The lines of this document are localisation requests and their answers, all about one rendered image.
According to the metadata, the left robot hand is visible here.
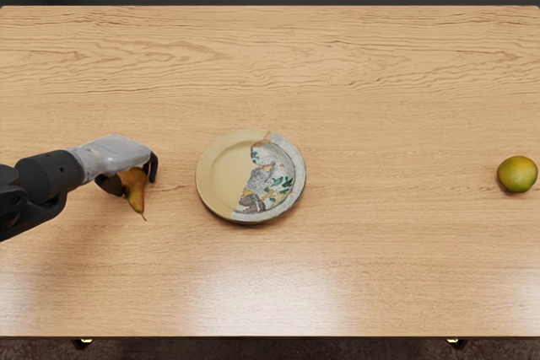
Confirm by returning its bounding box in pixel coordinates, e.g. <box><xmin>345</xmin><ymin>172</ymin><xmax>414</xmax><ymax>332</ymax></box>
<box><xmin>66</xmin><ymin>133</ymin><xmax>159</xmax><ymax>198</ymax></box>

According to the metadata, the brown yellow pear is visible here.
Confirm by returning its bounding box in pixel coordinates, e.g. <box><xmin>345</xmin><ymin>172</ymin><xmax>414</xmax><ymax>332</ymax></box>
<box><xmin>118</xmin><ymin>166</ymin><xmax>149</xmax><ymax>222</ymax></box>

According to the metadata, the beige patterned plate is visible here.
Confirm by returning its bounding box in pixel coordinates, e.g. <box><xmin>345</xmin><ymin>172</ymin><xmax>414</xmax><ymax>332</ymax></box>
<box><xmin>195</xmin><ymin>129</ymin><xmax>307</xmax><ymax>225</ymax></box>

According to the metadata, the green yellow round fruit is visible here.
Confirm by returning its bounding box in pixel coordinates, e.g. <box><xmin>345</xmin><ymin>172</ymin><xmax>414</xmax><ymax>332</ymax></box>
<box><xmin>496</xmin><ymin>155</ymin><xmax>539</xmax><ymax>194</ymax></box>

